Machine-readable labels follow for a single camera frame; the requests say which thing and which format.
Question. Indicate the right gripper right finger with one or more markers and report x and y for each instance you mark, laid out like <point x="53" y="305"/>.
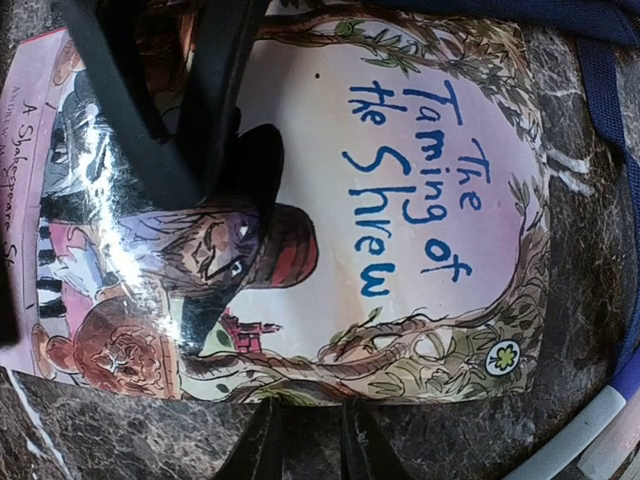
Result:
<point x="363" y="447"/>

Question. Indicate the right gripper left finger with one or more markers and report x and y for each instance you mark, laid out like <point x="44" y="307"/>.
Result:
<point x="258" y="453"/>

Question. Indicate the pink Taming of Shrew book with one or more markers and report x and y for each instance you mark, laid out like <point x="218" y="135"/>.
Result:
<point x="386" y="233"/>

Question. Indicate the navy blue backpack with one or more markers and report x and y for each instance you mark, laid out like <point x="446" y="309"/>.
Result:
<point x="576" y="298"/>

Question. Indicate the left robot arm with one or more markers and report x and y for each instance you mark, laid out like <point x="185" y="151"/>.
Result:
<point x="152" y="121"/>

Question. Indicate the blue capped white marker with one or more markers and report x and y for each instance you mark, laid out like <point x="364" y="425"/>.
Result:
<point x="575" y="437"/>

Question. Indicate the pink highlighter pen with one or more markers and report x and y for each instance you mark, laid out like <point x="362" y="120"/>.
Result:
<point x="611" y="448"/>

